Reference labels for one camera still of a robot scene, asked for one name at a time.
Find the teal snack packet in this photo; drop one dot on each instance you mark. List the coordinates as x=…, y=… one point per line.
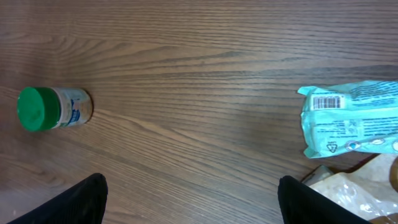
x=358, y=116

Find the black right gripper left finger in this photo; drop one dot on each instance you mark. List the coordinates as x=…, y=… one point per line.
x=84, y=203

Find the green lid jar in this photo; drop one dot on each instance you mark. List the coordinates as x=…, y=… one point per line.
x=44, y=108

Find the brown clear snack bag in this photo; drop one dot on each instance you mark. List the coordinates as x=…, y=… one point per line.
x=370, y=192

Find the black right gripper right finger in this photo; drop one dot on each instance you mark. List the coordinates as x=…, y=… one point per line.
x=299, y=204

